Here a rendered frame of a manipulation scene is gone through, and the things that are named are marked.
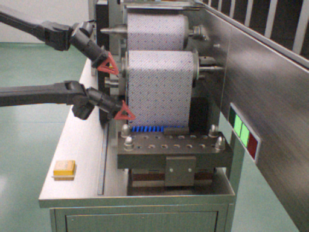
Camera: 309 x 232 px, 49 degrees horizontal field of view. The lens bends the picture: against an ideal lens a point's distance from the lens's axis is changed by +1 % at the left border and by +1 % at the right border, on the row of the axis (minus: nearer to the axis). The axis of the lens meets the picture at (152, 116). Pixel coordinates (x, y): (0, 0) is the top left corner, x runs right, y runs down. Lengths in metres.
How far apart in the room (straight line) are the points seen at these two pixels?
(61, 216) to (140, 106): 0.48
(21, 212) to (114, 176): 1.42
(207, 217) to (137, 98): 0.50
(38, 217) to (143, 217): 1.39
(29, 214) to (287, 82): 2.10
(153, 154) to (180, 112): 0.24
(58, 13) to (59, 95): 5.77
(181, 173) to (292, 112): 0.53
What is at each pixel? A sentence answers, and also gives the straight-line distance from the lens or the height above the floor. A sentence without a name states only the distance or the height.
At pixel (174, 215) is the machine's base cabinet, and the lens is 1.23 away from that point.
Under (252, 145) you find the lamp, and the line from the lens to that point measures 0.93.
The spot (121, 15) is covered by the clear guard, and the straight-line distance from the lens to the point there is 2.22.
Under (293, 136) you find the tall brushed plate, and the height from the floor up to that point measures 1.30.
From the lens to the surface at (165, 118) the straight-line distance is 1.30.
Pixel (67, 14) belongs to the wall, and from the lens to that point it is 6.88.
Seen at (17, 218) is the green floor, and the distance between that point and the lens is 2.55.
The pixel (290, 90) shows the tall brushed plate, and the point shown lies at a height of 1.38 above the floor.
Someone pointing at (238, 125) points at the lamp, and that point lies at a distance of 1.03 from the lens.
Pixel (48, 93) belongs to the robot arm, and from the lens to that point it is 1.17.
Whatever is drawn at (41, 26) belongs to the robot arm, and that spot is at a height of 1.40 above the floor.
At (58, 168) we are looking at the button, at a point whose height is 0.92.
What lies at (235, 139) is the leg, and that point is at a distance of 1.57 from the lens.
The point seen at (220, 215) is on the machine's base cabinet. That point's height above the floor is 0.81.
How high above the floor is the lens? 1.62
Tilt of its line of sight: 25 degrees down
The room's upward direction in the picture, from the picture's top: 2 degrees clockwise
